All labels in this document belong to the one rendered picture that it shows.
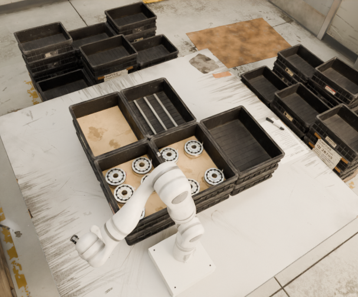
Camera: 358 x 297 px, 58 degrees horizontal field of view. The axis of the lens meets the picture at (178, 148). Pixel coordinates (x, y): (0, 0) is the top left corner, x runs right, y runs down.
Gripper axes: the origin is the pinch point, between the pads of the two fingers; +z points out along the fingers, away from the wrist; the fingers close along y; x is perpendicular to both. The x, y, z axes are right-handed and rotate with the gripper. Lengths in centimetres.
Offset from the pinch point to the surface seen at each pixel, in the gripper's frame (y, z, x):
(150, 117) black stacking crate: -16, 37, 79
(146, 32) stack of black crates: -76, 118, 183
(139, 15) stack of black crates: -94, 126, 199
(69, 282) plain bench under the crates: 4.5, 27.9, -14.4
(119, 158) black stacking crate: -14, 25, 44
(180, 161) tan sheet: 12, 23, 63
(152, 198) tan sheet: 11.0, 18.8, 36.6
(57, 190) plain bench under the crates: -29, 47, 15
